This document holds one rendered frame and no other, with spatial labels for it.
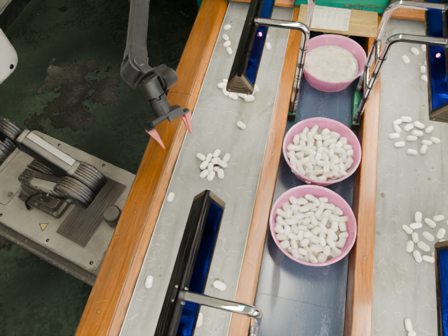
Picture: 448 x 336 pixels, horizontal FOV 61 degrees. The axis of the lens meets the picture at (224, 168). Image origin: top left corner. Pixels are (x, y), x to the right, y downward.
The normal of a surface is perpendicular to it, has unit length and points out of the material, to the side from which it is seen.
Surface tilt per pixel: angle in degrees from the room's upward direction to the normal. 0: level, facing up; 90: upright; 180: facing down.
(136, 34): 35
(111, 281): 0
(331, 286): 0
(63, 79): 0
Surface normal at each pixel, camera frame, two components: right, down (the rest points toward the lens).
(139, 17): 0.53, -0.43
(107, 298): -0.05, -0.49
